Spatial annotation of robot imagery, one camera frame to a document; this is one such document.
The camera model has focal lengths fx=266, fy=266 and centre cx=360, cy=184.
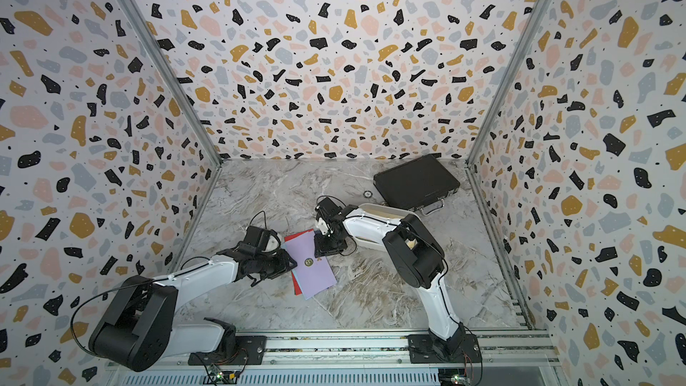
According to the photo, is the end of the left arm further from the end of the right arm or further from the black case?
the black case

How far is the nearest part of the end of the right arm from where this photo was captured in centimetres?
72

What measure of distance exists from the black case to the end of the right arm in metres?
0.31

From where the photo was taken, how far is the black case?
1.05 meters
